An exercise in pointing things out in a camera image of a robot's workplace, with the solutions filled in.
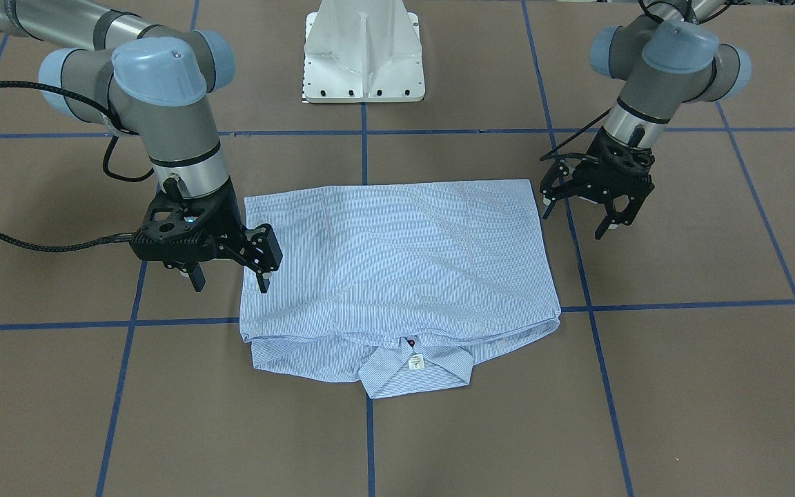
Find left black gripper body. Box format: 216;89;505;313
556;130;654;208

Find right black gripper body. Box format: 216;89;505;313
129;178;246;266

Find light blue striped shirt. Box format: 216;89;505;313
239;179;561;399

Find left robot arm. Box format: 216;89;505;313
539;1;753;239

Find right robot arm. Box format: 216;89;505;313
0;1;283;293

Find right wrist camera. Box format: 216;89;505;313
137;195;206;242

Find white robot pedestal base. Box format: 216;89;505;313
302;1;426;104

